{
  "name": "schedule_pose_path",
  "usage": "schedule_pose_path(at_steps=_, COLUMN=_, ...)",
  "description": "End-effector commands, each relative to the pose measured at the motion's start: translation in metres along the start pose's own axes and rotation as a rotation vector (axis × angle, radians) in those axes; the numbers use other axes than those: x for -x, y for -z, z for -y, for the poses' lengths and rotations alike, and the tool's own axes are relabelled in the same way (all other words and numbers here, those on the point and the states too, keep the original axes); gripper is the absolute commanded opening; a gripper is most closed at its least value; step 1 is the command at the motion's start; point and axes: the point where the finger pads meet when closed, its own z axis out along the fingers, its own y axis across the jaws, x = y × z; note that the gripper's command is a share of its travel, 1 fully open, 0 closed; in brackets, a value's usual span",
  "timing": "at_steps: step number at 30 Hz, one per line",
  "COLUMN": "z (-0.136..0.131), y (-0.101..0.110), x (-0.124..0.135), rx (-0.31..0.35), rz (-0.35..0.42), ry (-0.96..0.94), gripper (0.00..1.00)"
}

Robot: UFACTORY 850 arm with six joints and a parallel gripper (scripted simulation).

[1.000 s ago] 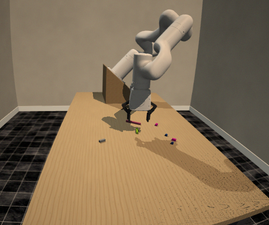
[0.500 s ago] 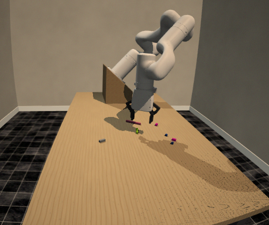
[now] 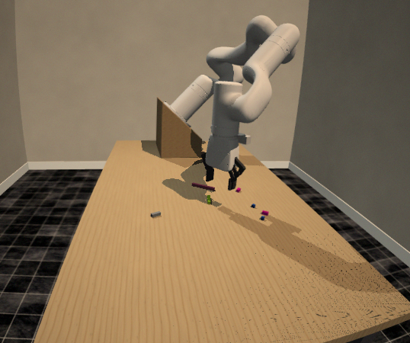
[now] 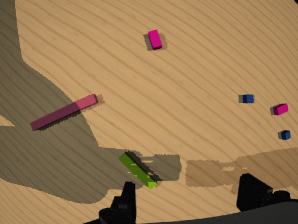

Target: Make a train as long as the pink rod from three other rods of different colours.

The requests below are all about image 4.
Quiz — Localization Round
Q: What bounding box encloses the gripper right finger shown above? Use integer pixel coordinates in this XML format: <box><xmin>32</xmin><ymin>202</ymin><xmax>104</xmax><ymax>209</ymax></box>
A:
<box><xmin>236</xmin><ymin>173</ymin><xmax>298</xmax><ymax>212</ymax></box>

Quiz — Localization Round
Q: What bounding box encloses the magenta rectangular block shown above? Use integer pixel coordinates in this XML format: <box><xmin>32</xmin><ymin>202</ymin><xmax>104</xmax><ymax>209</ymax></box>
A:
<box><xmin>148</xmin><ymin>30</ymin><xmax>162</xmax><ymax>50</ymax></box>
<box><xmin>273</xmin><ymin>103</ymin><xmax>288</xmax><ymax>115</ymax></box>

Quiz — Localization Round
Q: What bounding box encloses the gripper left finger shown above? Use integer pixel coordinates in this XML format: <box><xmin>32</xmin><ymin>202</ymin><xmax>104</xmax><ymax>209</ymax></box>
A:
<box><xmin>83</xmin><ymin>181</ymin><xmax>136</xmax><ymax>224</ymax></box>

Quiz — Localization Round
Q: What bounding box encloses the pink rod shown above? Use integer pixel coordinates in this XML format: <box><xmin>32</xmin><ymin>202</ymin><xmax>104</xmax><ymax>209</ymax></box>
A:
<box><xmin>30</xmin><ymin>94</ymin><xmax>99</xmax><ymax>131</ymax></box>

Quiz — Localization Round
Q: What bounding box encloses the lime green rod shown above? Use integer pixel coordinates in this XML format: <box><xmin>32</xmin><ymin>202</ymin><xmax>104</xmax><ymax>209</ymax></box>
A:
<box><xmin>119</xmin><ymin>152</ymin><xmax>157</xmax><ymax>190</ymax></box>

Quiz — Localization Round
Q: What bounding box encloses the small blue cube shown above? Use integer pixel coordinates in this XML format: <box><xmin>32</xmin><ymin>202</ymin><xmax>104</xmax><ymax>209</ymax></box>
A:
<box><xmin>281</xmin><ymin>130</ymin><xmax>291</xmax><ymax>140</ymax></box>
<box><xmin>243</xmin><ymin>94</ymin><xmax>254</xmax><ymax>103</ymax></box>

